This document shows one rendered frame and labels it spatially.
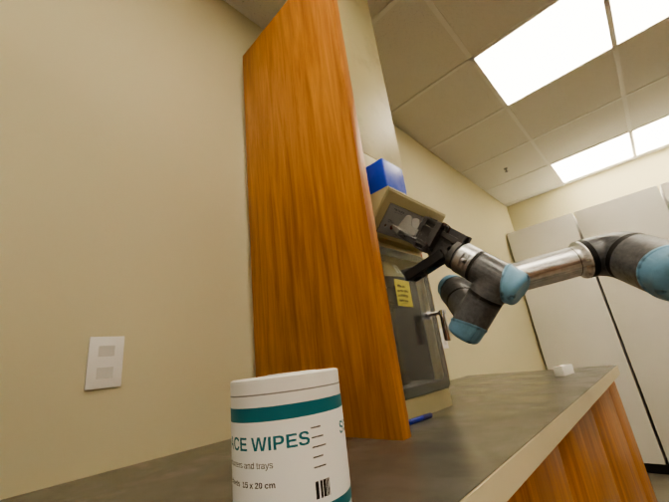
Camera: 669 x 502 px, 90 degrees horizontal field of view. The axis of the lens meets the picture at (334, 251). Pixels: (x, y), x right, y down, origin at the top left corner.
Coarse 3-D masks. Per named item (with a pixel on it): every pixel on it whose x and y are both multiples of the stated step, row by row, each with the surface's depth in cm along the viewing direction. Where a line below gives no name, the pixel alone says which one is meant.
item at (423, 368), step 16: (384, 256) 94; (400, 256) 100; (416, 256) 108; (384, 272) 92; (400, 272) 98; (416, 288) 101; (416, 304) 99; (432, 304) 105; (400, 320) 90; (416, 320) 96; (432, 320) 102; (400, 336) 88; (416, 336) 93; (432, 336) 99; (400, 352) 86; (416, 352) 91; (432, 352) 97; (400, 368) 84; (416, 368) 89; (432, 368) 94; (416, 384) 86; (432, 384) 92; (448, 384) 97
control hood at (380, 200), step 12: (384, 192) 87; (396, 192) 89; (372, 204) 89; (384, 204) 88; (396, 204) 91; (408, 204) 94; (420, 204) 98; (432, 216) 104; (444, 216) 108; (384, 240) 97; (396, 240) 99; (420, 252) 112
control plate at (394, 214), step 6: (390, 204) 89; (390, 210) 90; (396, 210) 92; (402, 210) 94; (408, 210) 95; (384, 216) 90; (390, 216) 92; (396, 216) 93; (402, 216) 95; (414, 216) 98; (420, 216) 100; (384, 222) 91; (390, 222) 93; (396, 222) 94; (378, 228) 91; (384, 228) 92; (390, 234) 95; (396, 234) 97
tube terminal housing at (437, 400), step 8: (368, 160) 107; (392, 248) 101; (400, 248) 104; (432, 392) 93; (440, 392) 95; (448, 392) 99; (408, 400) 84; (416, 400) 86; (424, 400) 89; (432, 400) 91; (440, 400) 94; (448, 400) 97; (408, 408) 83; (416, 408) 85; (424, 408) 88; (432, 408) 90; (440, 408) 93; (408, 416) 82; (416, 416) 84
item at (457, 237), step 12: (420, 228) 84; (432, 228) 81; (444, 228) 82; (420, 240) 83; (432, 240) 81; (444, 240) 81; (456, 240) 78; (468, 240) 79; (432, 252) 82; (444, 252) 80
